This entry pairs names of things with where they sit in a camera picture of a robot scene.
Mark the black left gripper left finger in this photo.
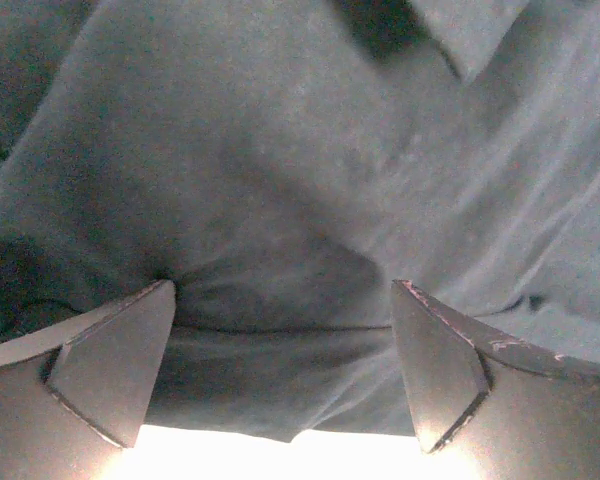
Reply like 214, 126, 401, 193
0, 281, 175, 479

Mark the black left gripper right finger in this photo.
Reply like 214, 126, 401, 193
391, 280, 600, 479

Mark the black t shirt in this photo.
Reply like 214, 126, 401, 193
0, 1, 600, 441

